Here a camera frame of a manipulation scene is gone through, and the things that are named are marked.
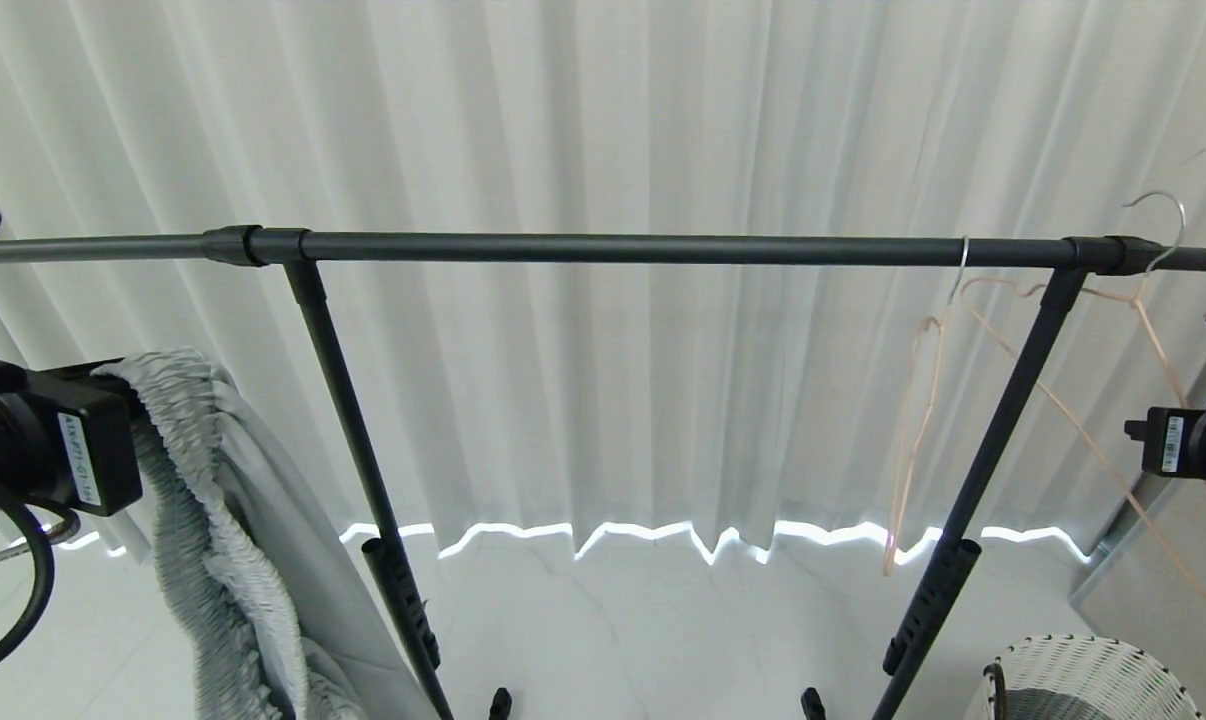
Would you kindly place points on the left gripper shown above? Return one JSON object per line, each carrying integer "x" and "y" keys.
{"x": 103, "y": 470}

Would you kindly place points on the pale grey shorts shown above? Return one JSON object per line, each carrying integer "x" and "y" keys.
{"x": 213, "y": 500}

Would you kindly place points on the white laundry basket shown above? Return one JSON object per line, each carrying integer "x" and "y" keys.
{"x": 1093, "y": 670}

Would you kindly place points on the black clothes rack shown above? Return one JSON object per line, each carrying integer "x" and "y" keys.
{"x": 613, "y": 247}

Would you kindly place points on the white curtain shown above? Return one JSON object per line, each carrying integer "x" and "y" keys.
{"x": 613, "y": 100}

